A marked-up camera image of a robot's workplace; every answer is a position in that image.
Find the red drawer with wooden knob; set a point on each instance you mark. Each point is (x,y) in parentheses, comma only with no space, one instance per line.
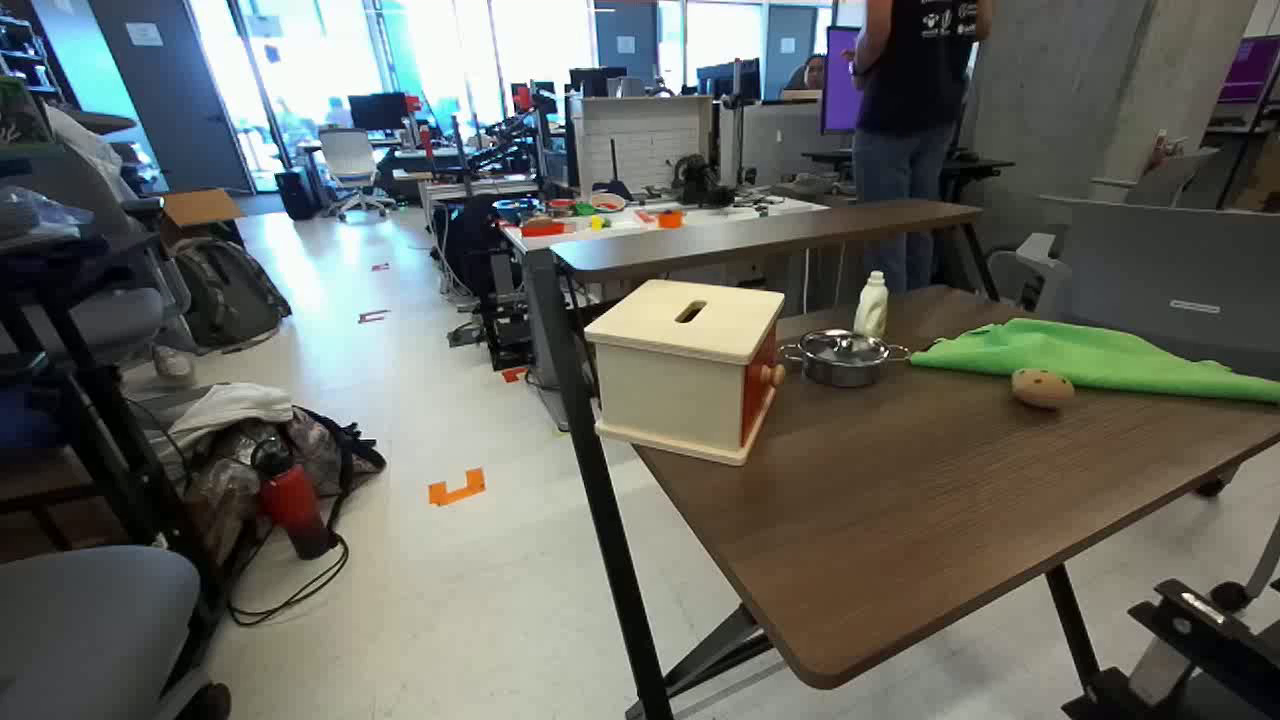
(756,403)

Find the open cardboard box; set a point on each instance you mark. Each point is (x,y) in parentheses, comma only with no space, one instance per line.
(203,211)

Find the cream wooden slot box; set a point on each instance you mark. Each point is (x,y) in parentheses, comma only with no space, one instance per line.
(666,384)

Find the white table with colourful toys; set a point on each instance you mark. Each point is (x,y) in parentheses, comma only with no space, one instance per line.
(625,220)

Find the long dark-topped table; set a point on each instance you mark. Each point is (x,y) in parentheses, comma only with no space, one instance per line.
(745,235)

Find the black desk device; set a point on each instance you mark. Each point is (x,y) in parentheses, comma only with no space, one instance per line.
(695,181)

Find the small steel pot with lid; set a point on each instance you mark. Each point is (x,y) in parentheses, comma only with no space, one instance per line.
(847,362)

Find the white partition panel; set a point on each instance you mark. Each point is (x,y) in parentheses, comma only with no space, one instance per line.
(642,143)

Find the pale yellow plastic bottle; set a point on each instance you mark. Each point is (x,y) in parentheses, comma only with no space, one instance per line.
(868,304)

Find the orange floor tape marker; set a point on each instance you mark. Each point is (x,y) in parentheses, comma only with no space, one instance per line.
(442,495)

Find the purple lit monitor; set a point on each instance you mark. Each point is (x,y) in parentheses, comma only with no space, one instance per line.
(837,87)

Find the white office chair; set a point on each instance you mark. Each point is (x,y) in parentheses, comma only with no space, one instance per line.
(349,161)

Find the black computer monitor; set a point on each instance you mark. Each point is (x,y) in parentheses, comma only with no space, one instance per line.
(376,111)

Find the red water bottle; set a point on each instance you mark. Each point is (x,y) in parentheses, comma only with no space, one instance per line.
(289,504)

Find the person in dark shirt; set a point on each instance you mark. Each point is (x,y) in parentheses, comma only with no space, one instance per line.
(913,81)

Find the brown potato toy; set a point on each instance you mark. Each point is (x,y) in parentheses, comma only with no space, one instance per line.
(1042,390)

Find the pile of bags and clothes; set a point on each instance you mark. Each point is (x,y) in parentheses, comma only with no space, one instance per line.
(241,426)

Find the grey backpack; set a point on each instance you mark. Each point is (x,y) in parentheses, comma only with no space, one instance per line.
(225,292)

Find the green cloth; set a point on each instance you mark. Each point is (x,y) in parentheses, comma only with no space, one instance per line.
(1092,358)

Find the grey panel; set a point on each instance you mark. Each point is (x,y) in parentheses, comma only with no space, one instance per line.
(1175,283)

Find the grey door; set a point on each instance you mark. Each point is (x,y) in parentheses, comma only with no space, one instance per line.
(175,92)

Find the black metal shelf rack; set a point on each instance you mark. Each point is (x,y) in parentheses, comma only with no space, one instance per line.
(101,441)

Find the grey padded office chair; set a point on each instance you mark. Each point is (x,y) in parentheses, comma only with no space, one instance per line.
(81,624)

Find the black table frame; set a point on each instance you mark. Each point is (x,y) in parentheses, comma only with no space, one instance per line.
(600,495)

